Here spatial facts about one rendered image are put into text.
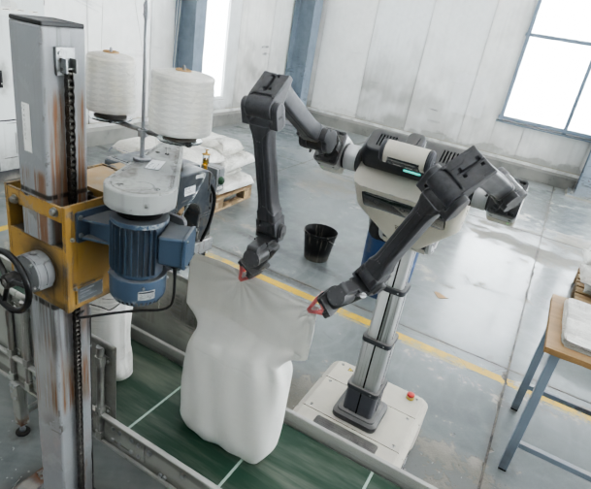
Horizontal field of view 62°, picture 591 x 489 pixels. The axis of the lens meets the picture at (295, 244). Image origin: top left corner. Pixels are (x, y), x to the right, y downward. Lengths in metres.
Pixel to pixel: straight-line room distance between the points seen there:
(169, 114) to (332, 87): 8.92
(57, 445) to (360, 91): 8.82
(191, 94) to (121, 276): 0.50
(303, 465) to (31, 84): 1.51
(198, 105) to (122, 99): 0.27
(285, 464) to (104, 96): 1.38
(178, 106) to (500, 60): 8.25
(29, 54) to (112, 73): 0.24
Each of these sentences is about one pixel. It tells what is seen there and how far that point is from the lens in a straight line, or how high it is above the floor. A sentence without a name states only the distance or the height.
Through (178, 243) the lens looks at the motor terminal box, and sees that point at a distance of 1.29.
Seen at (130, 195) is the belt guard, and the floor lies 1.41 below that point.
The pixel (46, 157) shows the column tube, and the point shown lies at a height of 1.45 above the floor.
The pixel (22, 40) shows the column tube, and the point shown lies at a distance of 1.36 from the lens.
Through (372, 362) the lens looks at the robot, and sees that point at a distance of 2.19.
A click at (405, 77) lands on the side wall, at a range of 9.63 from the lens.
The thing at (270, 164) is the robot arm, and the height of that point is 1.49.
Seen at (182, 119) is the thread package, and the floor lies 1.58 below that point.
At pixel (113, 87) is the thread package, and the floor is 1.60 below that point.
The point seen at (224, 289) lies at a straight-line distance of 1.70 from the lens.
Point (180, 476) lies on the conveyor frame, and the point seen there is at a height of 0.37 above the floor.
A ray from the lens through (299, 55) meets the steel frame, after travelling 10.19.
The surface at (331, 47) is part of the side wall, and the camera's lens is 10.16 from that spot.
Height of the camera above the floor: 1.86
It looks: 24 degrees down
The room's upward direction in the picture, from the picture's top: 10 degrees clockwise
